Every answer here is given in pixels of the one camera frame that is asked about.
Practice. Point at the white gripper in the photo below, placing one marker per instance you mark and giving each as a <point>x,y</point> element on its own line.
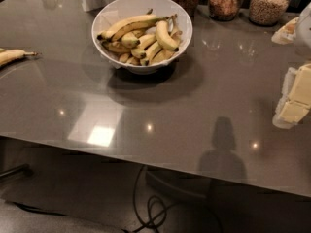
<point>304,29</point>

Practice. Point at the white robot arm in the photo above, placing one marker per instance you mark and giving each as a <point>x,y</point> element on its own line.
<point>295,101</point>

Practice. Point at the lower right yellow banana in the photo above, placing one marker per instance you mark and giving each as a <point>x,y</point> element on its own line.
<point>164,54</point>

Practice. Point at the lower centre yellow banana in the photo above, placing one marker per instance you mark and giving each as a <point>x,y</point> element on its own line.
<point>151,52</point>

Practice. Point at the curved right yellow banana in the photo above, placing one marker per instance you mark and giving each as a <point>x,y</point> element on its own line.
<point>163,37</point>

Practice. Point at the long top yellow banana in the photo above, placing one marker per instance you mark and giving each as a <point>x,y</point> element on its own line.
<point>120,28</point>

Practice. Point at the short middle yellow banana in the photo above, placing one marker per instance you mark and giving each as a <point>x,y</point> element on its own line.
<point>130,40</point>

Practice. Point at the bottom small yellow banana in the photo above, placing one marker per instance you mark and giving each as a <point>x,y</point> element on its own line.
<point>124,57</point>

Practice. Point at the left lower yellow banana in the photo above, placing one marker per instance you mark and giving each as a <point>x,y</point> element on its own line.
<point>115,47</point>

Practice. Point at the white ceramic bowl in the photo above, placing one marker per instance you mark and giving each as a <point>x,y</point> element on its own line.
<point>179,28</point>

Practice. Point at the yellow banana on table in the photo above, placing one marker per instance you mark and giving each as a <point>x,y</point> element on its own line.
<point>8,56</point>

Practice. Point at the glass jar of chickpeas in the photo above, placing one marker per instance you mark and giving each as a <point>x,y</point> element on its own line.
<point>267,12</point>

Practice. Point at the glass jar of nuts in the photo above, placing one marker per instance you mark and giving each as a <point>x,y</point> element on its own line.
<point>224,10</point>

